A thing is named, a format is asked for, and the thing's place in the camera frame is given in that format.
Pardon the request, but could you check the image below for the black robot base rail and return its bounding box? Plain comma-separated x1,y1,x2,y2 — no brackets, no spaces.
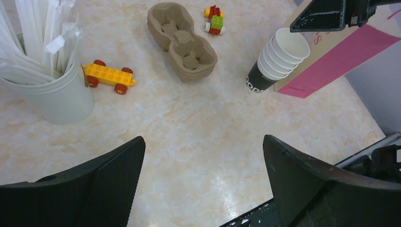
219,131,401,227

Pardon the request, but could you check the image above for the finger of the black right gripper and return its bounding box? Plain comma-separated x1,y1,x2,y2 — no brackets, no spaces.
289,0,346,33

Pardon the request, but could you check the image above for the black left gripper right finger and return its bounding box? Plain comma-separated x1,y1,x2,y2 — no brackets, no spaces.
262,134,401,227

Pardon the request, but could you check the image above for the white straw holder cup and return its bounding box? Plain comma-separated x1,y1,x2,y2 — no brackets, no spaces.
1,58,95,125

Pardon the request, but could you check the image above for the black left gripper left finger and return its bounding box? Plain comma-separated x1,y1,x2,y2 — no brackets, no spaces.
0,136,146,227

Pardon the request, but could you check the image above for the stack of paper cups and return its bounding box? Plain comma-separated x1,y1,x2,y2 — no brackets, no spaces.
246,28,310,93

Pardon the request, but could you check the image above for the yellow toy brick car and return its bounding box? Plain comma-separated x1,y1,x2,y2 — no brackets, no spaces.
81,60,136,95

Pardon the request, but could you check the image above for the kraft pink paper bag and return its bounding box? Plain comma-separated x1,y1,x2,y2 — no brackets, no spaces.
274,3,401,98

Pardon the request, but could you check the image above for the brown cardboard cup carrier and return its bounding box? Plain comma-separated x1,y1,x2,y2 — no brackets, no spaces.
147,2,218,83

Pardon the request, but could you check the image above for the red green toy brick car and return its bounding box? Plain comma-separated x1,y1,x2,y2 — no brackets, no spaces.
203,5,226,35

